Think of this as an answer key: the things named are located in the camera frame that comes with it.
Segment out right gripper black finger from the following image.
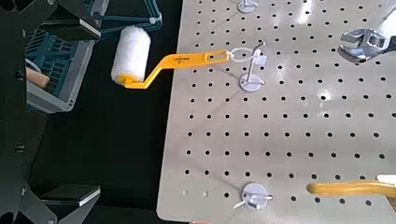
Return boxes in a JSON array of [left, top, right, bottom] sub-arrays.
[[36, 184, 101, 224], [40, 0, 102, 41]]

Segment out yellow handled white paint roller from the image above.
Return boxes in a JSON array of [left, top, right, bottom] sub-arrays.
[[110, 25, 256, 91]]

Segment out blue grey plastic crate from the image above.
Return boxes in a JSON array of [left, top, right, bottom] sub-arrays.
[[24, 0, 110, 114]]

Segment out black pegboard stand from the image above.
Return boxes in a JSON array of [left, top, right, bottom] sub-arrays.
[[29, 0, 185, 224]]

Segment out white pegboard hook with tag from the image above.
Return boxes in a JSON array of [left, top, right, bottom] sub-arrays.
[[238, 40, 268, 93]]

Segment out beige perforated pegboard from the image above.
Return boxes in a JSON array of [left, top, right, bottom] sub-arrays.
[[155, 0, 396, 224]]

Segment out yellow pliers on packaging card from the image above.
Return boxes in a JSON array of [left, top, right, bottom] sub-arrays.
[[306, 174, 396, 202]]

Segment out silver black adjustable wrench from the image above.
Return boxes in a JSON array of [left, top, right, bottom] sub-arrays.
[[336, 6, 396, 64]]

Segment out blue crate carrying handle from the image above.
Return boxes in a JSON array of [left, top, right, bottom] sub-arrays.
[[99, 0, 163, 40]]

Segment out wooden handled hammer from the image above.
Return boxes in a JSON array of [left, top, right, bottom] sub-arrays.
[[25, 66, 50, 90]]

